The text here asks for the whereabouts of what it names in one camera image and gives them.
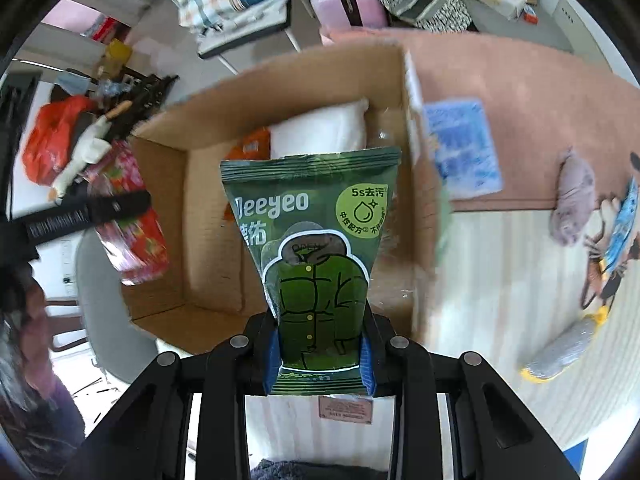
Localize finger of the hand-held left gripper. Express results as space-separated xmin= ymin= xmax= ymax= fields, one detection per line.
xmin=24 ymin=189 xmax=153 ymax=251

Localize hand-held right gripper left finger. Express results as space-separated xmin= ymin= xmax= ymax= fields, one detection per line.
xmin=75 ymin=313 xmax=280 ymax=480

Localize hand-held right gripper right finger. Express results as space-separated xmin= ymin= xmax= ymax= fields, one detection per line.
xmin=363 ymin=305 xmax=567 ymax=480

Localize red floral packet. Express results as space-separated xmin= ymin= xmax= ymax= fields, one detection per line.
xmin=86 ymin=140 xmax=172 ymax=287

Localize brown cardboard box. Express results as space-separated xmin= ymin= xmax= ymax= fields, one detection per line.
xmin=120 ymin=42 xmax=453 ymax=357

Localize green wet wipes packet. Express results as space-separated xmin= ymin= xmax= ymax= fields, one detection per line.
xmin=220 ymin=147 xmax=404 ymax=397

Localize orange snack packet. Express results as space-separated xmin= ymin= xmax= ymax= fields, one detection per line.
xmin=224 ymin=130 xmax=274 ymax=162

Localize light blue tissue packet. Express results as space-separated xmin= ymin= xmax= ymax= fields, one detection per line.
xmin=421 ymin=99 xmax=504 ymax=200

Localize white soft packet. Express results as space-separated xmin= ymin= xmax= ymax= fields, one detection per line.
xmin=269 ymin=100 xmax=372 ymax=162

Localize person's left forearm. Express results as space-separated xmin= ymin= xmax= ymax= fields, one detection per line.
xmin=0 ymin=262 xmax=87 ymax=476

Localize pink label card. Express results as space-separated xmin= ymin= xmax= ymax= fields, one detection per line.
xmin=317 ymin=395 xmax=374 ymax=427

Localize white plush goose toy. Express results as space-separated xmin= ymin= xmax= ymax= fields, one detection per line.
xmin=49 ymin=114 xmax=114 ymax=202

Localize red plastic bag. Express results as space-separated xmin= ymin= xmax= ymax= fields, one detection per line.
xmin=22 ymin=97 xmax=97 ymax=187

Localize white chair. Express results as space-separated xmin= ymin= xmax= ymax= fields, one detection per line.
xmin=74 ymin=229 xmax=162 ymax=387

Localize dark blue towel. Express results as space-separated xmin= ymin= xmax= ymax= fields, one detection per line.
xmin=249 ymin=457 xmax=392 ymax=480

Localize black metal rack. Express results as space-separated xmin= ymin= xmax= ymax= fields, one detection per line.
xmin=99 ymin=74 xmax=180 ymax=137

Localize yellow container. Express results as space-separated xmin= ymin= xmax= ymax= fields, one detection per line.
xmin=107 ymin=39 xmax=134 ymax=70

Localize grey and yellow sock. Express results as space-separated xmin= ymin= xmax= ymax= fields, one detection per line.
xmin=520 ymin=309 xmax=610 ymax=385

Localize grey plush toy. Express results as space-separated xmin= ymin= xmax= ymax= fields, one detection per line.
xmin=550 ymin=149 xmax=599 ymax=247

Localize blue printed packet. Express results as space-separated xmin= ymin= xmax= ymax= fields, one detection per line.
xmin=597 ymin=179 xmax=640 ymax=282

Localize pink blanket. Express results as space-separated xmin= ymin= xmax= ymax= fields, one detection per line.
xmin=320 ymin=29 xmax=640 ymax=212

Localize black and white patterned cloth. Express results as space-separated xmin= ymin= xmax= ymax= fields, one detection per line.
xmin=364 ymin=0 xmax=477 ymax=32

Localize white wall socket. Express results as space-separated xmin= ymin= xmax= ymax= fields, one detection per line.
xmin=554 ymin=0 xmax=577 ymax=54

